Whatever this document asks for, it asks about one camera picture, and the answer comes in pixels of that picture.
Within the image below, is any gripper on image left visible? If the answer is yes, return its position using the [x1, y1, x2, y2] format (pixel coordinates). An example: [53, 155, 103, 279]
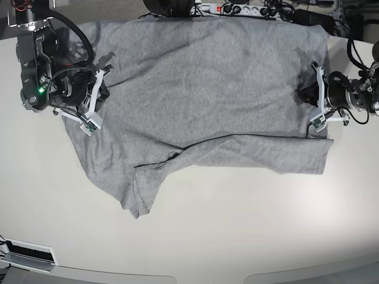
[49, 64, 113, 121]

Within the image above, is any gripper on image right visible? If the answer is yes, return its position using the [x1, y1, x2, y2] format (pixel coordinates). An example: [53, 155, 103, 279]
[298, 61, 352, 126]

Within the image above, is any grey t-shirt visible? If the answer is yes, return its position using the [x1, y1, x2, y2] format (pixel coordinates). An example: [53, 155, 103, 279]
[63, 18, 333, 218]

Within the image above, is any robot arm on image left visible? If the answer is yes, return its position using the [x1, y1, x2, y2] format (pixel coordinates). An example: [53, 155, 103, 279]
[8, 1, 113, 128]

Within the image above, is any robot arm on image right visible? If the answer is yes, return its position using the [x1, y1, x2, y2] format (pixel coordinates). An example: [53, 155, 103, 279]
[298, 38, 378, 132]

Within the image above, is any black power adapter box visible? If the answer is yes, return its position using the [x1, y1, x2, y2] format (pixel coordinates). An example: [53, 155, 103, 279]
[293, 9, 336, 34]

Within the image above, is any white power strip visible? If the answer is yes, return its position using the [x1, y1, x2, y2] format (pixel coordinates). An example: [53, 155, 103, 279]
[189, 2, 281, 21]

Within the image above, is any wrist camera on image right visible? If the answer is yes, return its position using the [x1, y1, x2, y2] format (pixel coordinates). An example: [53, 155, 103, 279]
[310, 114, 327, 133]

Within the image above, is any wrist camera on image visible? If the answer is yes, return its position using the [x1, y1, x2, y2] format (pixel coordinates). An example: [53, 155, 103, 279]
[79, 112, 103, 137]
[310, 114, 327, 133]

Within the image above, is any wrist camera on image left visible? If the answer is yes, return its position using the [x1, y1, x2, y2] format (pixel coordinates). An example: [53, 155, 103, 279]
[79, 112, 103, 137]

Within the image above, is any table cable grommet box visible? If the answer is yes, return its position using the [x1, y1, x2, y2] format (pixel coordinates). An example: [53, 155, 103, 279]
[1, 237, 58, 273]

